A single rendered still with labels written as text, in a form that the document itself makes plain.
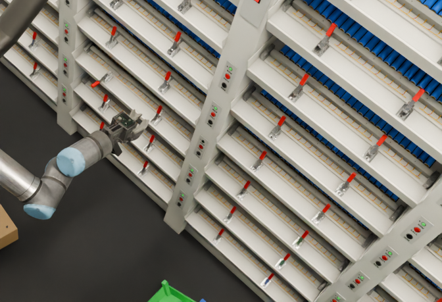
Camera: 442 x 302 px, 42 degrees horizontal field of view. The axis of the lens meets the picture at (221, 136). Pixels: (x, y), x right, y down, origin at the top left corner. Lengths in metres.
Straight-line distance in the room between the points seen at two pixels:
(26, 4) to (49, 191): 1.42
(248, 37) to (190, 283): 1.25
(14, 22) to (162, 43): 1.42
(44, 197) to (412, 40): 1.19
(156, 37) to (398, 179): 0.90
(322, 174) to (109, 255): 1.10
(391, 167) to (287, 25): 0.48
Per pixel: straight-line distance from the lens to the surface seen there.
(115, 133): 1.97
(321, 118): 1.67
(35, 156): 2.77
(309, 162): 1.81
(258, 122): 1.83
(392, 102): 1.52
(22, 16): 0.57
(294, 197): 1.96
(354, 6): 1.41
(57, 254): 2.54
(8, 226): 2.43
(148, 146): 2.37
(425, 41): 1.41
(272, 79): 1.69
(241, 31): 1.65
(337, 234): 1.96
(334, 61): 1.54
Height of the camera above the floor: 2.34
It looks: 52 degrees down
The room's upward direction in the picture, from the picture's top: 23 degrees clockwise
